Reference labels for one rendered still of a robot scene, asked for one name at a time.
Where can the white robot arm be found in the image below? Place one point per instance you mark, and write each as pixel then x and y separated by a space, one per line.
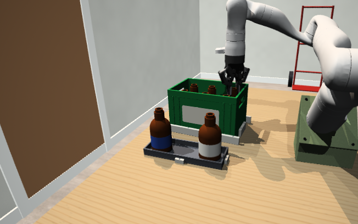
pixel 339 62

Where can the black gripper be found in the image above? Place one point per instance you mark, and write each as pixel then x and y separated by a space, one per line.
pixel 238 71

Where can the brown bottle with white label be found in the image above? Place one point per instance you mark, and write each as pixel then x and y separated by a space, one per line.
pixel 209 139

